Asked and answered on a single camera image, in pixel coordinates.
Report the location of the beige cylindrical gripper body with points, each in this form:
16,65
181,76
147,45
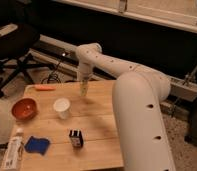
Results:
84,87

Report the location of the black eraser block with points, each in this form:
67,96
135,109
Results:
76,138

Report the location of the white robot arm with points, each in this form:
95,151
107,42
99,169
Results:
136,97

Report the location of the white paper cup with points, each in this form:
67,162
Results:
62,106

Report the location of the orange carrot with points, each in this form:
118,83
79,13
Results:
43,88

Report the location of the orange bowl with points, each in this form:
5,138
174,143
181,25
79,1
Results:
24,109

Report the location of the blue sponge cloth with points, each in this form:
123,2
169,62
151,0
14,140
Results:
37,145

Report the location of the black office chair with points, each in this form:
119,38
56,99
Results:
15,42

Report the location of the white tube bottle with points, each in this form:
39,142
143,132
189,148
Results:
14,150

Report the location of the white baseboard rail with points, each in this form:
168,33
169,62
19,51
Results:
90,56

